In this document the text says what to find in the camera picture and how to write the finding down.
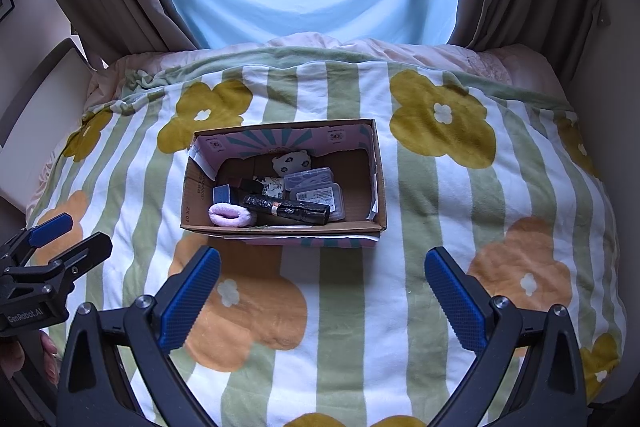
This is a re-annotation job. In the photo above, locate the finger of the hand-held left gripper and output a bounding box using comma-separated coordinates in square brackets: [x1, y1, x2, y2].
[0, 213, 75, 266]
[49, 232, 114, 294]

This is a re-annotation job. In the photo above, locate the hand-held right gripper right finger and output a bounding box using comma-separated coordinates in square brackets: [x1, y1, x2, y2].
[424, 247, 587, 427]

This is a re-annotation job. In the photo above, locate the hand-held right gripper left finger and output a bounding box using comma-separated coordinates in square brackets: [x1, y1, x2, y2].
[56, 246, 222, 427]

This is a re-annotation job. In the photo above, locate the blue cosmetic box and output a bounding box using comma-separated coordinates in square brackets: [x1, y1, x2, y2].
[212, 185, 247, 208]

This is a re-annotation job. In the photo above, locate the black packet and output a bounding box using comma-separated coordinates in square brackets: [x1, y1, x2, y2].
[239, 194, 332, 226]

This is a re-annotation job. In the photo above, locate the pink printed cardboard box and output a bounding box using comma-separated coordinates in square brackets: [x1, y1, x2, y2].
[180, 118, 389, 251]

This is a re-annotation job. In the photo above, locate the clear plastic box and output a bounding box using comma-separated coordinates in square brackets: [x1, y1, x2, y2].
[290, 184, 347, 223]
[282, 167, 335, 192]

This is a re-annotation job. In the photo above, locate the white panda print sock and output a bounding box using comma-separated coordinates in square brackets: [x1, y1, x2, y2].
[255, 150, 312, 200]

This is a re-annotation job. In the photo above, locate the person's left hand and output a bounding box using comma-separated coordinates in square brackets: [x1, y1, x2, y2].
[0, 331, 62, 382]

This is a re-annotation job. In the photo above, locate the striped floral blanket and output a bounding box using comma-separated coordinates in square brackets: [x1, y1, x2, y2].
[25, 47, 629, 427]

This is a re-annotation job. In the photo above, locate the white headboard panel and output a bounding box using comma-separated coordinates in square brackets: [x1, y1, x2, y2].
[0, 38, 97, 214]

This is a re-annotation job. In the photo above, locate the pink duvet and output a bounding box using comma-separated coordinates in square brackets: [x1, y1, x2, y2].
[85, 32, 568, 110]

